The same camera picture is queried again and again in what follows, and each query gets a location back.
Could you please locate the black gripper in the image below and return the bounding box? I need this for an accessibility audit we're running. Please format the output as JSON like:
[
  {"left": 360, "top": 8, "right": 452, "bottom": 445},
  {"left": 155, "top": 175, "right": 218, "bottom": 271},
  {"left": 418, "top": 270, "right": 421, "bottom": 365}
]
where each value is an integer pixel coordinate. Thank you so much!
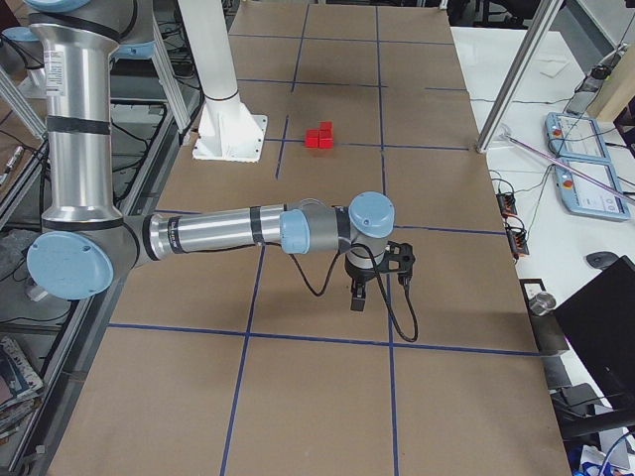
[{"left": 344, "top": 259, "right": 383, "bottom": 311}]

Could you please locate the red cube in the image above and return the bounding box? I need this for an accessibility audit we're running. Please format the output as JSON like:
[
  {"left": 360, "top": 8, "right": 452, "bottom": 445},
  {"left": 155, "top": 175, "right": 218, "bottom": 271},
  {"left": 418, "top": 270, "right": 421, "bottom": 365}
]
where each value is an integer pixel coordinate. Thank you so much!
[
  {"left": 317, "top": 129, "right": 333, "bottom": 150},
  {"left": 319, "top": 121, "right": 333, "bottom": 132},
  {"left": 304, "top": 129, "right": 319, "bottom": 149}
]

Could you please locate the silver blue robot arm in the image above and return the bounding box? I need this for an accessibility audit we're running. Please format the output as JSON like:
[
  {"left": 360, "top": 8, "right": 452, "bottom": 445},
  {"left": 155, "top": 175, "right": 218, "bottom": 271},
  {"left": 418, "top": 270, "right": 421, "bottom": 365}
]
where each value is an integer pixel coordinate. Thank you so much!
[{"left": 27, "top": 1, "right": 398, "bottom": 310}]

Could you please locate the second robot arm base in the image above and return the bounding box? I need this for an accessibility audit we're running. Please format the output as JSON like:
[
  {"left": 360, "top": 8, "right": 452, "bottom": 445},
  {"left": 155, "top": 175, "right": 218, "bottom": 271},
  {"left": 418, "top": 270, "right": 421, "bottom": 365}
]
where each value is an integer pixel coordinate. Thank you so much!
[{"left": 1, "top": 26, "right": 46, "bottom": 99}]

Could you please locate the orange black connector box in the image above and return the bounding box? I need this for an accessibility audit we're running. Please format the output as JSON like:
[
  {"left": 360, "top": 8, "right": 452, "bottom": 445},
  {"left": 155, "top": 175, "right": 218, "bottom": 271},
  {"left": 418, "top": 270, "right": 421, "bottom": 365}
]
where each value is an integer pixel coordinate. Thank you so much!
[{"left": 496, "top": 192, "right": 517, "bottom": 217}]

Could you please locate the metal cup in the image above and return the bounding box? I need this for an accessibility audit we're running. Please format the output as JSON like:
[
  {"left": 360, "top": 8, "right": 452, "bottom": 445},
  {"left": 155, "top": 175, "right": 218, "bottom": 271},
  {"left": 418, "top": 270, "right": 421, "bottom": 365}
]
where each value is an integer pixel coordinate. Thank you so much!
[{"left": 528, "top": 291, "right": 557, "bottom": 316}]

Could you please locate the lower teach pendant tablet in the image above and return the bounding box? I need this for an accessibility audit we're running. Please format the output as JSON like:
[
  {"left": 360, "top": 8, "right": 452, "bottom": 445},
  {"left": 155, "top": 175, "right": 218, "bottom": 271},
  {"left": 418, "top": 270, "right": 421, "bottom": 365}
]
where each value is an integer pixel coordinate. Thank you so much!
[{"left": 556, "top": 158, "right": 631, "bottom": 221}]

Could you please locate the teach pendant tablet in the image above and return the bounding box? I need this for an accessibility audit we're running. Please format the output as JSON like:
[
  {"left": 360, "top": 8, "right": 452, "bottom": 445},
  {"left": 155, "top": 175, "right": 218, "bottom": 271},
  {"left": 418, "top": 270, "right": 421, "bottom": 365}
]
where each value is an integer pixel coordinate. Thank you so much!
[
  {"left": 556, "top": 158, "right": 631, "bottom": 221},
  {"left": 545, "top": 112, "right": 610, "bottom": 161}
]

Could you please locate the black monitor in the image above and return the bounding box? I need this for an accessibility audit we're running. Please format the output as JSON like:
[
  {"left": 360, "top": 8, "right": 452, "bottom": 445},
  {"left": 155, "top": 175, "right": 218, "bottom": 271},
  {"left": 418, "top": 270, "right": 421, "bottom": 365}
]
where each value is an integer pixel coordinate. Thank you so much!
[{"left": 555, "top": 256, "right": 634, "bottom": 410}]

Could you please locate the black computer mouse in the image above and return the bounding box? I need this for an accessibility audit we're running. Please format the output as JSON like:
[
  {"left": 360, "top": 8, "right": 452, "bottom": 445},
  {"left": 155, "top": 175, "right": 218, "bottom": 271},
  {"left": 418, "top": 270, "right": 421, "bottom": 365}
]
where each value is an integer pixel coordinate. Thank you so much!
[{"left": 584, "top": 251, "right": 619, "bottom": 270}]

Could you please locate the upper teach pendant tablet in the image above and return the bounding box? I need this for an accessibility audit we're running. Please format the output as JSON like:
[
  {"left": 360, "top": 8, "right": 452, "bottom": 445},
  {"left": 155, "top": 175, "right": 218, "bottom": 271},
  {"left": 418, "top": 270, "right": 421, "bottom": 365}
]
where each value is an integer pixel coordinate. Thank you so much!
[{"left": 545, "top": 112, "right": 610, "bottom": 161}]

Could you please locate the stack of patterned books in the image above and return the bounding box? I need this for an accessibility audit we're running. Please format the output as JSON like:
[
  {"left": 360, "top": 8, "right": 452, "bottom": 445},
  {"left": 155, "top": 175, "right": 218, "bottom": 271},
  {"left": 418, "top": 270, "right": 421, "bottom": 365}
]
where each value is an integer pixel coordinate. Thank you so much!
[{"left": 1, "top": 335, "right": 44, "bottom": 444}]

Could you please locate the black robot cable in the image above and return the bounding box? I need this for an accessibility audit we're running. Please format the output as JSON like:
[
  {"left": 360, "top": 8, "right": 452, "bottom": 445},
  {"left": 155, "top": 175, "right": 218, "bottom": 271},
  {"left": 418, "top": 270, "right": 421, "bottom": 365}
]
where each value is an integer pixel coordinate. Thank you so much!
[{"left": 287, "top": 242, "right": 420, "bottom": 343}]

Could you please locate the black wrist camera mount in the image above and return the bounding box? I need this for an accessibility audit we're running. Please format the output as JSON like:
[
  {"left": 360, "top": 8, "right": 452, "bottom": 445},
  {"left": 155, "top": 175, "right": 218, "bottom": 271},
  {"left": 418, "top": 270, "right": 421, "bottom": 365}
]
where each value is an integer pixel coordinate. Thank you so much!
[{"left": 385, "top": 241, "right": 416, "bottom": 279}]

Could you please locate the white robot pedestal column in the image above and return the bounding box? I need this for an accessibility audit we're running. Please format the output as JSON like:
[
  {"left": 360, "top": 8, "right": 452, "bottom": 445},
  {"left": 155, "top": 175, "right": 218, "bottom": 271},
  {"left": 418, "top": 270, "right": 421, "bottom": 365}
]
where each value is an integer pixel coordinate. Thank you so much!
[{"left": 179, "top": 0, "right": 268, "bottom": 163}]

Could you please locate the aluminium frame post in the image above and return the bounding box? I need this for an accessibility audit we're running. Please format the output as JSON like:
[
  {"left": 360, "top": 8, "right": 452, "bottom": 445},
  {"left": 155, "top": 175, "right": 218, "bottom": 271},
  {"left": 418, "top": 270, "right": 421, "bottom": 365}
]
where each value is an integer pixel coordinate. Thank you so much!
[{"left": 475, "top": 0, "right": 564, "bottom": 154}]

